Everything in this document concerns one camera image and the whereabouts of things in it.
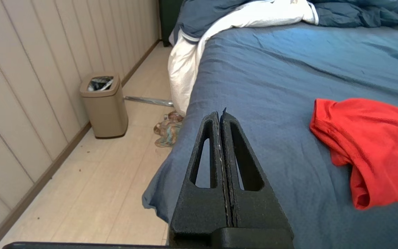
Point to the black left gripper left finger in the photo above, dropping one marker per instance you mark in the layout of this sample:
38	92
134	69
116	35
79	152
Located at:
199	211

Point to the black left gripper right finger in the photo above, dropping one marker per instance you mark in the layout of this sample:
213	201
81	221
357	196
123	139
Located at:
257	207

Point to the red printed t-shirt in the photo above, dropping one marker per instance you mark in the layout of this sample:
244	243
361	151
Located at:
375	145

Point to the crumpled patterned cloth on floor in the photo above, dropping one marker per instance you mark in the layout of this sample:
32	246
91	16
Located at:
168	135

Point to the colourful patterned slipper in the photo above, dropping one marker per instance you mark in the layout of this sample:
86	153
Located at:
174	117

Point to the thin grey metal rod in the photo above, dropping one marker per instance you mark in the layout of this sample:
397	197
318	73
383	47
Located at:
150	101

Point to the brown square trash bin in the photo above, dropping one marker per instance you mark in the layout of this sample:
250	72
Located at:
105	107

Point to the blue-grey bed sheet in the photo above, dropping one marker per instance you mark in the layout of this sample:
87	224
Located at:
288	69

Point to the black hard-shell suitcase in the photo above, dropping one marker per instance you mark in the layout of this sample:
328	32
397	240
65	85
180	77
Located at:
168	20

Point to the dark blue crumpled duvet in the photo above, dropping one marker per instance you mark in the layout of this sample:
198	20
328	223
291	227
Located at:
219	17

